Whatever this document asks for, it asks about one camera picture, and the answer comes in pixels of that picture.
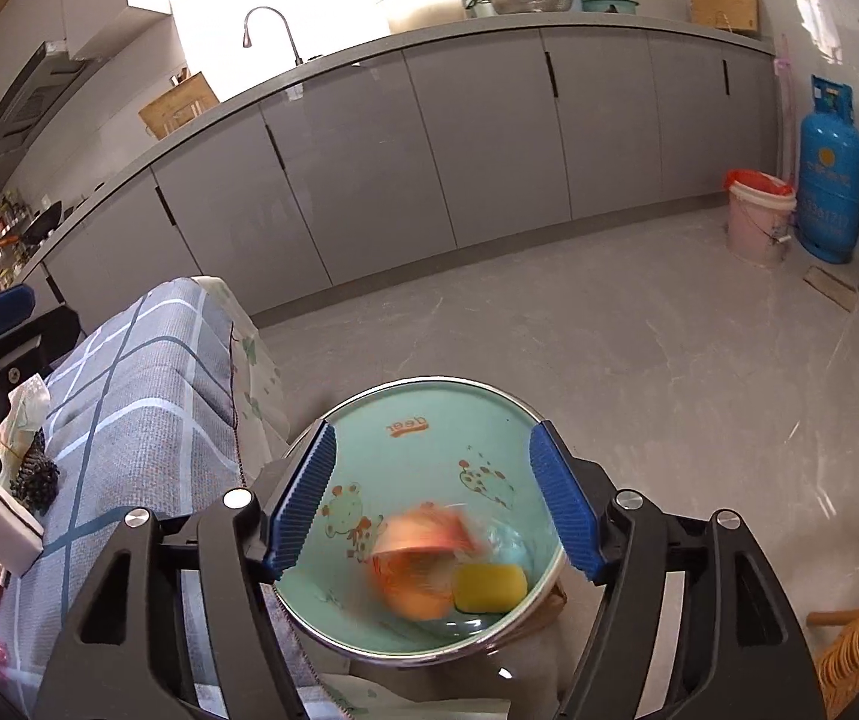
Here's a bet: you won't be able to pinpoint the yellow sponge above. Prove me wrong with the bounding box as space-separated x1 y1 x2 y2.
452 564 528 614

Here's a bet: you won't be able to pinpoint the orange snack packet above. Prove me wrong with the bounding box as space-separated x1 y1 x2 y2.
370 504 485 622

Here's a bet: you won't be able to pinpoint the grey kitchen base cabinets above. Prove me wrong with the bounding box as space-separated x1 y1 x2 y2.
23 15 779 327

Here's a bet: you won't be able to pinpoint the kitchen faucet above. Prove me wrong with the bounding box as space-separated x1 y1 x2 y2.
241 5 320 70

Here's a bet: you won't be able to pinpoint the green-white plastic bag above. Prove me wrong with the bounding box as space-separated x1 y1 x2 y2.
0 374 50 466

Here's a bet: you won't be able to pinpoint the spice rack with bottles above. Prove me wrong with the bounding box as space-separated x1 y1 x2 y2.
0 188 36 291

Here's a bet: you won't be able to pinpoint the black knitted cloth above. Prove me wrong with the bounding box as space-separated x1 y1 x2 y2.
10 431 60 514

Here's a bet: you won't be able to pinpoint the black wok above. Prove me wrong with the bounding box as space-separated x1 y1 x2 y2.
21 202 64 247

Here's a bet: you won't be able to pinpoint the green enamel basin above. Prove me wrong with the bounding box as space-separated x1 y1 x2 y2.
275 377 564 668

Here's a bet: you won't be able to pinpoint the blue plaid tablecloth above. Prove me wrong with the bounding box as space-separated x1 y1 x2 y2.
0 276 342 720

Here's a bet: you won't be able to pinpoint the range hood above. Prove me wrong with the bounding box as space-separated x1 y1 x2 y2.
0 41 106 158

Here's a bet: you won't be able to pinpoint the wooden cutting board left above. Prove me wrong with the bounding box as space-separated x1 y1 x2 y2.
139 73 220 140

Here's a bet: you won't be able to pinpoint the wooden cutting board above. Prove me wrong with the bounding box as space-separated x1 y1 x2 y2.
139 73 220 140
690 0 760 34

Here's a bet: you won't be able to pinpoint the pink bucket red lid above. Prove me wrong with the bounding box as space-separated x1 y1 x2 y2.
724 169 797 268

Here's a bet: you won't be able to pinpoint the blue gas cylinder right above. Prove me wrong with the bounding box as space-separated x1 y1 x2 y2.
795 75 859 263

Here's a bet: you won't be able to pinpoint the teal tray on counter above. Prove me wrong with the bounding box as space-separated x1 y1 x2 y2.
581 0 639 15

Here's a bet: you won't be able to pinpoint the wooden cutting board right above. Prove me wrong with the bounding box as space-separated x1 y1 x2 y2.
690 0 760 34

